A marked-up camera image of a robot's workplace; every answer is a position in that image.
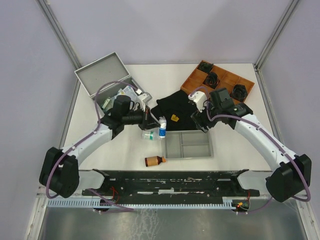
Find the brown wooden compartment tray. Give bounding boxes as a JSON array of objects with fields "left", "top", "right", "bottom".
[{"left": 180, "top": 60, "right": 255, "bottom": 104}]

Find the clear bottle green label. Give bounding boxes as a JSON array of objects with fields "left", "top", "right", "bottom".
[{"left": 141, "top": 130, "right": 160, "bottom": 141}]

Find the dark rolled item compartment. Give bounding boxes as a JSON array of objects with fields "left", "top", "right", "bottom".
[
  {"left": 203, "top": 72, "right": 220, "bottom": 89},
  {"left": 197, "top": 61, "right": 214, "bottom": 74}
]

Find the black folded cloth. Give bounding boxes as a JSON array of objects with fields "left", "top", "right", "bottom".
[{"left": 151, "top": 90, "right": 197, "bottom": 131}]

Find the light blue cable duct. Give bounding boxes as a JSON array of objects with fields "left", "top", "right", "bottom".
[{"left": 46, "top": 196, "right": 246, "bottom": 210}]

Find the dark rolled item top compartment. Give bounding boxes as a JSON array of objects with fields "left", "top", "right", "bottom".
[{"left": 197, "top": 61, "right": 214, "bottom": 74}]

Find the grey metal first aid box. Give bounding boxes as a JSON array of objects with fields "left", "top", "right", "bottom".
[{"left": 74, "top": 52, "right": 140, "bottom": 114}]

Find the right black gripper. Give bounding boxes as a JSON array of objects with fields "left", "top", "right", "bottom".
[{"left": 190, "top": 98, "right": 221, "bottom": 134}]

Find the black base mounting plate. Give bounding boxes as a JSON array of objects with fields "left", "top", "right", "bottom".
[{"left": 96, "top": 170, "right": 260, "bottom": 205}]

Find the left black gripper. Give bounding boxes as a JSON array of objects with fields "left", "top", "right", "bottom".
[{"left": 122, "top": 104, "right": 161, "bottom": 131}]

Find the white blue tube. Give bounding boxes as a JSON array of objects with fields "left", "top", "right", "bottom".
[{"left": 158, "top": 116, "right": 167, "bottom": 139}]

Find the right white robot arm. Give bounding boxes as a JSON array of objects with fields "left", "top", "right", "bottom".
[{"left": 188, "top": 87, "right": 312, "bottom": 203}]

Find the black rolled item right compartment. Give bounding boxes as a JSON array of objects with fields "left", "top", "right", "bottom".
[{"left": 230, "top": 84, "right": 248, "bottom": 102}]

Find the brown medicine bottle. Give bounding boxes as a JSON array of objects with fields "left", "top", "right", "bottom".
[{"left": 144, "top": 156, "right": 167, "bottom": 167}]

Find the blue white gauze packet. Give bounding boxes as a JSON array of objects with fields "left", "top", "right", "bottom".
[{"left": 117, "top": 86, "right": 138, "bottom": 101}]

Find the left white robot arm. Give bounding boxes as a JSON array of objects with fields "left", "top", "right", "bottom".
[{"left": 39, "top": 95, "right": 160, "bottom": 199}]

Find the grey plastic divided tray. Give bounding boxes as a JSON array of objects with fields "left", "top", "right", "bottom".
[{"left": 162, "top": 130, "right": 214, "bottom": 160}]

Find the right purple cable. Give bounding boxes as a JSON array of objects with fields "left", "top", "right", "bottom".
[{"left": 188, "top": 86, "right": 312, "bottom": 215}]

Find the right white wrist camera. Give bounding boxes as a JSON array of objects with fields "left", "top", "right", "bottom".
[{"left": 188, "top": 91, "right": 207, "bottom": 113}]

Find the green small sachet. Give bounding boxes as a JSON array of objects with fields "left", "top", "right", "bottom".
[{"left": 101, "top": 97, "right": 112, "bottom": 110}]

